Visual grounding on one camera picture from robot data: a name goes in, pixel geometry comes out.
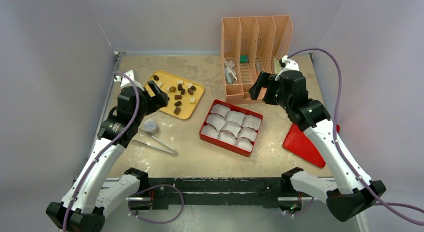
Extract metal tongs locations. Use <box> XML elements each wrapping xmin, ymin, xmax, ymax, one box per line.
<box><xmin>131</xmin><ymin>128</ymin><xmax>178</xmax><ymax>156</ymax></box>

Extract peach desk organizer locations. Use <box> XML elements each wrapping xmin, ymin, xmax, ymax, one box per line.
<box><xmin>220</xmin><ymin>15</ymin><xmax>293</xmax><ymax>104</ymax></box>

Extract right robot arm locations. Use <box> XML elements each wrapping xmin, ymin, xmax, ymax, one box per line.
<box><xmin>248</xmin><ymin>70</ymin><xmax>386</xmax><ymax>222</ymax></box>

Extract red chocolate box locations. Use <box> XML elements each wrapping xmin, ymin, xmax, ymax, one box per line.
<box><xmin>199</xmin><ymin>99</ymin><xmax>263</xmax><ymax>157</ymax></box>

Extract brown rectangular chocolate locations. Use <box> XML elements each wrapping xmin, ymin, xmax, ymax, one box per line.
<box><xmin>173</xmin><ymin>107</ymin><xmax>181</xmax><ymax>115</ymax></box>

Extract green block in organizer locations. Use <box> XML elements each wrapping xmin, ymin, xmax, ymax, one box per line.
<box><xmin>239</xmin><ymin>55</ymin><xmax>249</xmax><ymax>64</ymax></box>

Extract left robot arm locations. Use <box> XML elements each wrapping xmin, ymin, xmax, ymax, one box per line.
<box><xmin>46</xmin><ymin>79</ymin><xmax>169</xmax><ymax>232</ymax></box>

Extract stapler in organizer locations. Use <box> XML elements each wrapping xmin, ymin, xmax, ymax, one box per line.
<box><xmin>224</xmin><ymin>59</ymin><xmax>238</xmax><ymax>84</ymax></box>

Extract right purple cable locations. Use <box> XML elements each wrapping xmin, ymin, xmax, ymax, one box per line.
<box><xmin>287</xmin><ymin>48</ymin><xmax>424</xmax><ymax>226</ymax></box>

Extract yellow tray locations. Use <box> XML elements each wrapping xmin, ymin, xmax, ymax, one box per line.
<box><xmin>149</xmin><ymin>70</ymin><xmax>205</xmax><ymax>120</ymax></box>

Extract red box lid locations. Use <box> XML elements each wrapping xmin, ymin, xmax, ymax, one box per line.
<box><xmin>282</xmin><ymin>124</ymin><xmax>326</xmax><ymax>168</ymax></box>

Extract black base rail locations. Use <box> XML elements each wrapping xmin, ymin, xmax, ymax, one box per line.
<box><xmin>127</xmin><ymin>172</ymin><xmax>311</xmax><ymax>213</ymax></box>

